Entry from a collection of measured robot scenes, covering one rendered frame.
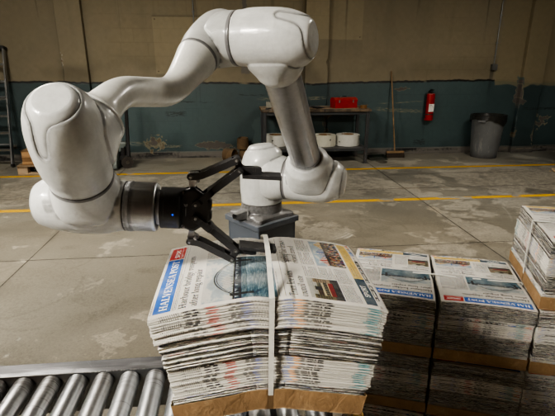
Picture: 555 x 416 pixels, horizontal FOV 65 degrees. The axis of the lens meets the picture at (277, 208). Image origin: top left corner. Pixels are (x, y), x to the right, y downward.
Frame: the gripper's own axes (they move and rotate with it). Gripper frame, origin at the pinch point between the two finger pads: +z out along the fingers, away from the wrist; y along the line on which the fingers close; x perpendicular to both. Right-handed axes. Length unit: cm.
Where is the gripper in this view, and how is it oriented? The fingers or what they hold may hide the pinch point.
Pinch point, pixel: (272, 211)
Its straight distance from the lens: 80.6
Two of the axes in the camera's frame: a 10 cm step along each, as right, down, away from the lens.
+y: -0.8, 9.4, 3.3
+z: 9.9, 0.4, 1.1
